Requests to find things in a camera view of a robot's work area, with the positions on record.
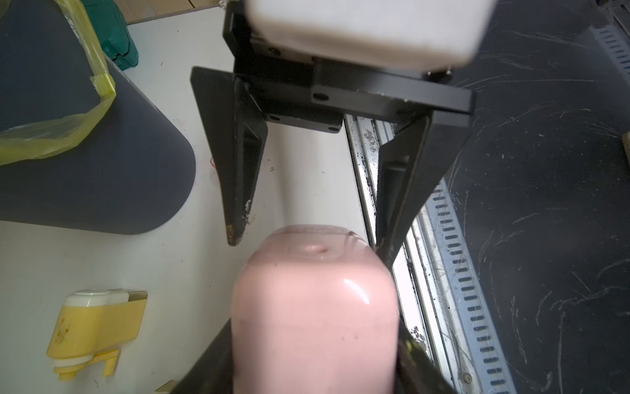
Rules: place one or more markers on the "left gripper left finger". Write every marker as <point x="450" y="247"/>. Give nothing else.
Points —
<point x="213" y="373"/>

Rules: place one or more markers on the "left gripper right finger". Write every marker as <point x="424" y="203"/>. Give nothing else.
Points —
<point x="415" y="373"/>

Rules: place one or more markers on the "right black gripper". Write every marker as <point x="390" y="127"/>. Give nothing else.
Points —
<point x="282" y="86"/>

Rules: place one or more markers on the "pink sharpener front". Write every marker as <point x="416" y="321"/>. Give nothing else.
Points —
<point x="314" y="311"/>

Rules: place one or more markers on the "yellow sharpener middle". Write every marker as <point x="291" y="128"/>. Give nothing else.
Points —
<point x="91" y="327"/>

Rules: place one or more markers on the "grey trash bin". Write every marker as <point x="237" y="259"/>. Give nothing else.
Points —
<point x="131" y="174"/>

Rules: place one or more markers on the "green plastic tool case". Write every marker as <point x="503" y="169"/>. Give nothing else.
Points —
<point x="111" y="29"/>

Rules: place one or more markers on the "slotted grey cable duct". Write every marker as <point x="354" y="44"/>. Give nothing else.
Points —
<point x="470" y="324"/>

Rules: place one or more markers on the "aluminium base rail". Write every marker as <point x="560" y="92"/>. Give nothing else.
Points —
<point x="409" y="168"/>

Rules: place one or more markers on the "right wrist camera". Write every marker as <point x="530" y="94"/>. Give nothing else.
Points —
<point x="414" y="35"/>

